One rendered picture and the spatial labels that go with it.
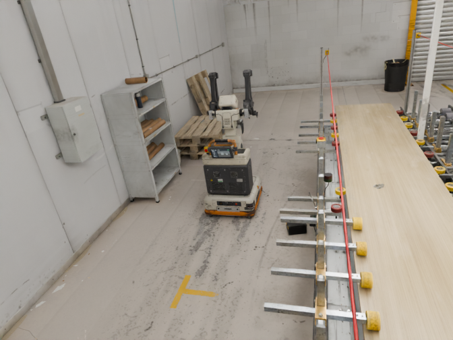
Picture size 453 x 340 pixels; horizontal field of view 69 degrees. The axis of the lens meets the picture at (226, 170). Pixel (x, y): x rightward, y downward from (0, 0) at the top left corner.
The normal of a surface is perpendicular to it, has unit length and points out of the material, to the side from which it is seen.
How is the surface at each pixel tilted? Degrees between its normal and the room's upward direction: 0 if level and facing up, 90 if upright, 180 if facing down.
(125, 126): 90
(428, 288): 0
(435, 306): 0
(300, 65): 90
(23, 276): 90
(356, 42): 90
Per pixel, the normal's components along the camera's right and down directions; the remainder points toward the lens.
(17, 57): 0.96, 0.00
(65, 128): -0.25, 0.45
